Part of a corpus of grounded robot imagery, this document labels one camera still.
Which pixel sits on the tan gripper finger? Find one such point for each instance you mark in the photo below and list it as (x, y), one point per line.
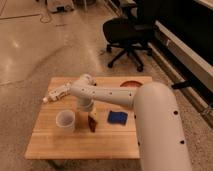
(93, 114)

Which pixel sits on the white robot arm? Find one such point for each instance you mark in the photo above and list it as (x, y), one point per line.
(160, 135)

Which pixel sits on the wooden table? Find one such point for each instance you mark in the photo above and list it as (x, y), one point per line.
(109, 141)

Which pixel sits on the blue sponge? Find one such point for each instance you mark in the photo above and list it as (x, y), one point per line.
(117, 117)

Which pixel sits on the white plastic cup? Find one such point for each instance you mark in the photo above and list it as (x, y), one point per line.
(66, 120)

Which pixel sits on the white plastic bottle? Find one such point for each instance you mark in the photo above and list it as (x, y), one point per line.
(57, 93)

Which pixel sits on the orange bowl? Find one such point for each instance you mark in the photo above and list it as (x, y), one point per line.
(131, 83)

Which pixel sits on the black office chair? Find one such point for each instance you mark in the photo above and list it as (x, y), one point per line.
(133, 34)

